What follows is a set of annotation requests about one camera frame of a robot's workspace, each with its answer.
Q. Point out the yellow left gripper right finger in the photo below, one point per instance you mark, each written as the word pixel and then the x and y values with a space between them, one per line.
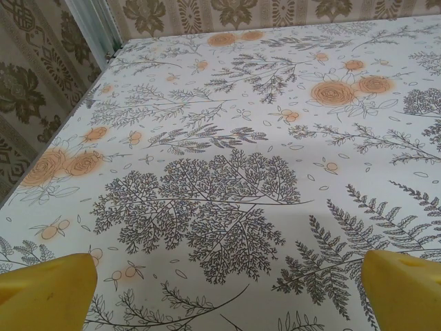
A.
pixel 403 296

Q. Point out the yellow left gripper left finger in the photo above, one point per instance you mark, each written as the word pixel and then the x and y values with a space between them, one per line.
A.
pixel 48 296

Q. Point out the aluminium frame post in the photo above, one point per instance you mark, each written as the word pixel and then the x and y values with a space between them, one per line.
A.
pixel 93 27

